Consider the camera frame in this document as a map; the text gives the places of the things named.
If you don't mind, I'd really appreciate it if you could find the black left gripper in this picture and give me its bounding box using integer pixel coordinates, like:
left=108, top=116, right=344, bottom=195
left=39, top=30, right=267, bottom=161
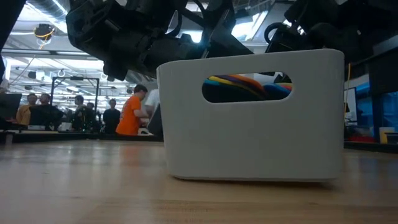
left=139, top=0, right=254, bottom=71

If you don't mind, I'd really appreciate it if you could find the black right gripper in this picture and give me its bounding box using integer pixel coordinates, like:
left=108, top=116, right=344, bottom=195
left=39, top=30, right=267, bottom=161
left=264, top=0, right=374, bottom=63

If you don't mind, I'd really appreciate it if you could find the yellow measuring cup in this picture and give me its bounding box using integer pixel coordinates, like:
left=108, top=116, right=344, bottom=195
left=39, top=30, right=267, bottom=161
left=208, top=75, right=265, bottom=98

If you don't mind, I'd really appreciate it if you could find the white plastic basket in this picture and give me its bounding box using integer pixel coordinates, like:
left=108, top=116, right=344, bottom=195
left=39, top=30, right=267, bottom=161
left=156, top=48, right=346, bottom=182

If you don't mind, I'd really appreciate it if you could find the yellow storage box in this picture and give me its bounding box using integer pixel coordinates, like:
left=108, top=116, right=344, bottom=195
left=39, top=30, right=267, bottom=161
left=378, top=126, right=398, bottom=144

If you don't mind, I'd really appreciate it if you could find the black laptop screen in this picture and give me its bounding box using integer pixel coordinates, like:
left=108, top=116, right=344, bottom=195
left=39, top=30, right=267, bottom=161
left=0, top=93, right=22, bottom=121

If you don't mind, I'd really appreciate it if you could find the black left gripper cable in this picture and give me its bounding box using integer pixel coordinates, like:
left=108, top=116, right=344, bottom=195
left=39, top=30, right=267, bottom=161
left=166, top=9, right=185, bottom=39

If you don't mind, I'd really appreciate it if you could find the black metal rack frame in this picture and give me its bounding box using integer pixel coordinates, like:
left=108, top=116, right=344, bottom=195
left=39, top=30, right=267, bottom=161
left=49, top=75, right=101, bottom=116

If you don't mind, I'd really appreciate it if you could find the black yellow ceiling cable reel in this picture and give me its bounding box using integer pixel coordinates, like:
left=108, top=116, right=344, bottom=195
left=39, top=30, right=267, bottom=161
left=33, top=23, right=57, bottom=42

